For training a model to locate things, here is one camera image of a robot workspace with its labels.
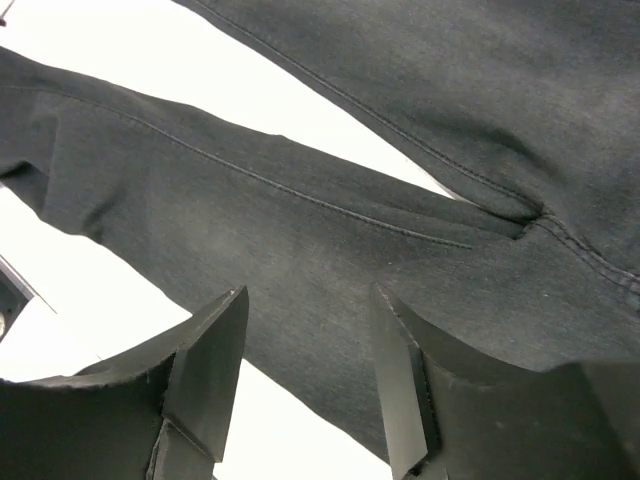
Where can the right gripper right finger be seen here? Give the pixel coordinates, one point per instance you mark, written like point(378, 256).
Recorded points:
point(453, 412)

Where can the black trousers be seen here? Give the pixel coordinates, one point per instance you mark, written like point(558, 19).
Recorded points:
point(527, 112)

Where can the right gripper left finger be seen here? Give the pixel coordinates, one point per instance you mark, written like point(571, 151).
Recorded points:
point(160, 410)

